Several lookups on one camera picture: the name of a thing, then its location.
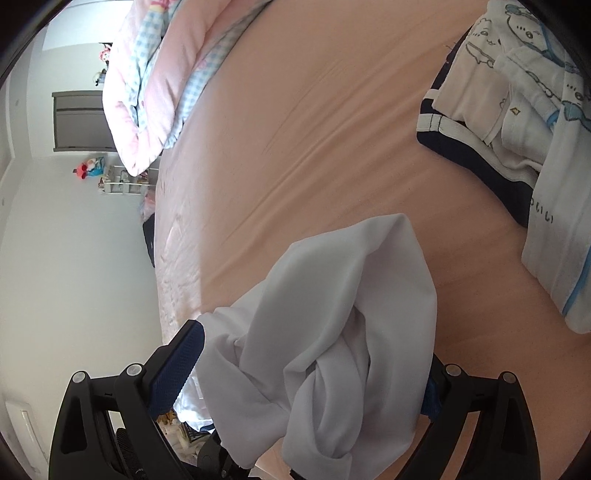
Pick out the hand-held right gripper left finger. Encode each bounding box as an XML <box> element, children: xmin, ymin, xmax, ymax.
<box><xmin>48</xmin><ymin>318</ymin><xmax>206</xmax><ymax>480</ymax></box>

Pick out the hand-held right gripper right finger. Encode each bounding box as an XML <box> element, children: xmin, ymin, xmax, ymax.
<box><xmin>409</xmin><ymin>353</ymin><xmax>541</xmax><ymax>480</ymax></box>

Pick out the white t-shirt navy trim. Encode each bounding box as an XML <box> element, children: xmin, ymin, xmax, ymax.
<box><xmin>173</xmin><ymin>213</ymin><xmax>438</xmax><ymax>480</ymax></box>

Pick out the black bag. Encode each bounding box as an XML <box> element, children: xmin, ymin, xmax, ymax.
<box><xmin>142</xmin><ymin>220</ymin><xmax>157</xmax><ymax>268</ymax></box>

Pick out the white shelf rack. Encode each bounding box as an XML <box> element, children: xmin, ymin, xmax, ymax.
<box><xmin>99</xmin><ymin>166</ymin><xmax>158</xmax><ymax>197</ymax></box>

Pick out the red plush toy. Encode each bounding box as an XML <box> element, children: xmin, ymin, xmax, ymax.
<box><xmin>73</xmin><ymin>157</ymin><xmax>106</xmax><ymax>181</ymax></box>

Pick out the navy blue garment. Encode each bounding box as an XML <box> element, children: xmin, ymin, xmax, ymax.
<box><xmin>416</xmin><ymin>37</ymin><xmax>543</xmax><ymax>229</ymax></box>

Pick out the grey door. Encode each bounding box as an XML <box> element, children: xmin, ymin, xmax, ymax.
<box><xmin>52</xmin><ymin>90</ymin><xmax>118</xmax><ymax>153</ymax></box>

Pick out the bed with pink sheet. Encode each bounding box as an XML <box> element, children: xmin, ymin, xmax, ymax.
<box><xmin>139</xmin><ymin>0</ymin><xmax>591</xmax><ymax>480</ymax></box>

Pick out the folded pink checkered quilt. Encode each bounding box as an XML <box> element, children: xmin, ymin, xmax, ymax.
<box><xmin>102</xmin><ymin>0</ymin><xmax>273</xmax><ymax>176</ymax></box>

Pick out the white cartoon print pajamas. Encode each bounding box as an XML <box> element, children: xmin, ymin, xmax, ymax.
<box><xmin>434</xmin><ymin>0</ymin><xmax>591</xmax><ymax>334</ymax></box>

